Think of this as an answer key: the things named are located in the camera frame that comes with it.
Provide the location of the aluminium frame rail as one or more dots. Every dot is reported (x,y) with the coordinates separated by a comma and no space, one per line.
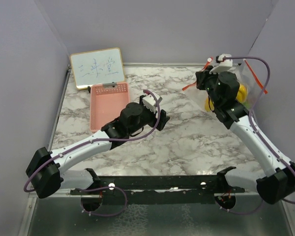
(32,202)

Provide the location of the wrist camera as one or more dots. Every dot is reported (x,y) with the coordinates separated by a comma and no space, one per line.
(150,103)
(222,64)

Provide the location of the small whiteboard with writing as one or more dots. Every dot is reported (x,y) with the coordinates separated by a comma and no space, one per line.
(97,67)

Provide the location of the zip bag with red fruit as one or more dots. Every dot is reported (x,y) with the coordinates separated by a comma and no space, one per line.
(249,79)

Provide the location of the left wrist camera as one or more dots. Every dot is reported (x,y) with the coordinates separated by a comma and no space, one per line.
(150,103)

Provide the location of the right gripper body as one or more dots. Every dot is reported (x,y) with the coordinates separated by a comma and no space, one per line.
(208,81)

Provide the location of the fake yellow mango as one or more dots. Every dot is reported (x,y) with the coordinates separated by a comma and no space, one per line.
(209,106)

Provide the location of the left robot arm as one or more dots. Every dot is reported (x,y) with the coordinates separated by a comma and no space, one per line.
(47,168)

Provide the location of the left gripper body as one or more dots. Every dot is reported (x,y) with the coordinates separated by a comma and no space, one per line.
(150,118)

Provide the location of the pink plastic basket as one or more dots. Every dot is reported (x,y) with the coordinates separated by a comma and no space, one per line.
(106,103)

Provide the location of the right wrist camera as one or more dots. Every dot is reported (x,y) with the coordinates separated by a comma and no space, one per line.
(222,64)

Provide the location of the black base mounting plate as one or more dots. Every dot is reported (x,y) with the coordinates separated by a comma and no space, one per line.
(159,190)

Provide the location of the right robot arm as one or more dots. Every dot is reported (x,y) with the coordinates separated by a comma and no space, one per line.
(277,179)

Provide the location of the fake green grapes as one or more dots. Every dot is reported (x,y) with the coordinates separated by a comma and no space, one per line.
(247,105)

